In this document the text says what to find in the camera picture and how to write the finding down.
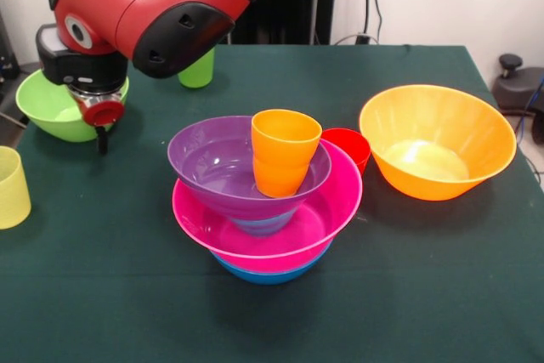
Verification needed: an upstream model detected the dark green tablecloth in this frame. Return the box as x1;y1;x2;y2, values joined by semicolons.
0;42;544;363

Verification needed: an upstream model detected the green plastic bowl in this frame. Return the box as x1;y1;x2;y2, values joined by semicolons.
15;68;130;144

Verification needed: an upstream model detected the purple plastic bowl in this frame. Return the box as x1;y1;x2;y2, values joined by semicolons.
167;115;332;228

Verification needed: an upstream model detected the yellow plastic cup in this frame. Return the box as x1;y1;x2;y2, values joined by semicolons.
0;145;32;230

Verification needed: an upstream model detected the black wheeled base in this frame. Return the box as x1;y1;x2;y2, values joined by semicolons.
491;53;544;145

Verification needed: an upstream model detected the pink plastic bowl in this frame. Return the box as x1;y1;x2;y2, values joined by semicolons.
171;139;364;274

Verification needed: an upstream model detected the orange plastic cup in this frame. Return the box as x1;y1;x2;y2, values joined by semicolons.
251;109;323;199

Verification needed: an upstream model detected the blue cable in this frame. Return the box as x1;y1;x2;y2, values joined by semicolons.
512;76;544;139

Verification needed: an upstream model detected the large blue plastic bowl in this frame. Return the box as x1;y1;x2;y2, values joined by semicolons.
209;238;335;286

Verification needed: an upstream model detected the black equipment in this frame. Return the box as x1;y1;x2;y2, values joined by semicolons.
0;9;43;128

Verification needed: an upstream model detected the large orange plastic bowl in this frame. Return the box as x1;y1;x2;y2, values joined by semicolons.
359;84;518;201

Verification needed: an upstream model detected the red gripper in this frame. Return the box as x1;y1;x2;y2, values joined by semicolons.
76;91;125;156

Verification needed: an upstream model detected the red plastic cup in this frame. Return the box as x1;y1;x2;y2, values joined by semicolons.
320;128;371;177

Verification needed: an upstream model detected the green plastic cup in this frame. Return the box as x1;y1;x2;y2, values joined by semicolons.
177;47;216;89

